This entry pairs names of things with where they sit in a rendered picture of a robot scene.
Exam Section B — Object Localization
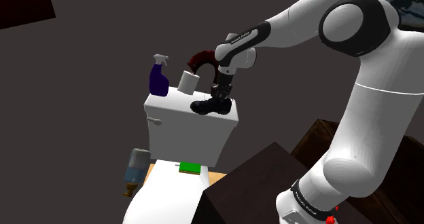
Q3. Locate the dark robot stand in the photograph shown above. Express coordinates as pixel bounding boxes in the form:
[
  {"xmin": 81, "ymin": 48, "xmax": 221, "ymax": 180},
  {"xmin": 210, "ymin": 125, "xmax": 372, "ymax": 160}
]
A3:
[{"xmin": 191, "ymin": 141, "xmax": 376, "ymax": 224}]

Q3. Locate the dark red curved brush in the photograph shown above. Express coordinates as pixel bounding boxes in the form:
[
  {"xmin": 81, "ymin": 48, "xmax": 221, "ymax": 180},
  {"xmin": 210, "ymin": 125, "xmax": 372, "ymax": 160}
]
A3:
[{"xmin": 187, "ymin": 50, "xmax": 219, "ymax": 85}]

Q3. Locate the brown wooden cabinet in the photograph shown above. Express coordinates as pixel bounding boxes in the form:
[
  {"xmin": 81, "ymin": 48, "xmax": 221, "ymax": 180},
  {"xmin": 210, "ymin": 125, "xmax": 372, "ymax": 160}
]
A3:
[{"xmin": 290, "ymin": 118, "xmax": 424, "ymax": 224}]

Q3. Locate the blue spray bottle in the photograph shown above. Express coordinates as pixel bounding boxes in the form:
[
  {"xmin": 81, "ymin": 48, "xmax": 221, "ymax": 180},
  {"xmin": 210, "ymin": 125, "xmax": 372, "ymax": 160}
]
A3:
[{"xmin": 148, "ymin": 54, "xmax": 171, "ymax": 97}]

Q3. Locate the dark framed wall picture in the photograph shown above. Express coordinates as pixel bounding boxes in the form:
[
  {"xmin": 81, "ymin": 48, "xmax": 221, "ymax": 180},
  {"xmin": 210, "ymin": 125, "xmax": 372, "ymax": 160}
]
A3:
[{"xmin": 347, "ymin": 0, "xmax": 424, "ymax": 33}]

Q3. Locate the tan floor mat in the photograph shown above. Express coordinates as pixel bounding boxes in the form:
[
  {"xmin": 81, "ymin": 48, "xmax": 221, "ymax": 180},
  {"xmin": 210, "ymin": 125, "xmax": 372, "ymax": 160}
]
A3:
[{"xmin": 142, "ymin": 163, "xmax": 228, "ymax": 188}]

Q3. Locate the white toilet paper roll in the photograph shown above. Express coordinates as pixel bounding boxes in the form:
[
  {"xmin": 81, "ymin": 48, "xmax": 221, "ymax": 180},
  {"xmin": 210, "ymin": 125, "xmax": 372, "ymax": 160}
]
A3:
[{"xmin": 177, "ymin": 69, "xmax": 201, "ymax": 96}]

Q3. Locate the green sponge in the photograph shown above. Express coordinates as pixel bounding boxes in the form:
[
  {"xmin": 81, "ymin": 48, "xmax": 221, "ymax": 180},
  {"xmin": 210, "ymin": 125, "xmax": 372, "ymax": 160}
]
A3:
[{"xmin": 178, "ymin": 161, "xmax": 202, "ymax": 176}]

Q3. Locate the grey cylinder with brass base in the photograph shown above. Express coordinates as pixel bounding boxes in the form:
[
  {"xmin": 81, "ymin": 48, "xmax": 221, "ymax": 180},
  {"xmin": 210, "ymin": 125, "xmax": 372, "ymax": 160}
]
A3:
[{"xmin": 122, "ymin": 147, "xmax": 152, "ymax": 198}]

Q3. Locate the black boot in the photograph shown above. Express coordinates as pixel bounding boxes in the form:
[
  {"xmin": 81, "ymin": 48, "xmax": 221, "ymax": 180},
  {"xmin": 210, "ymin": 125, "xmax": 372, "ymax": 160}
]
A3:
[{"xmin": 190, "ymin": 97, "xmax": 233, "ymax": 116}]

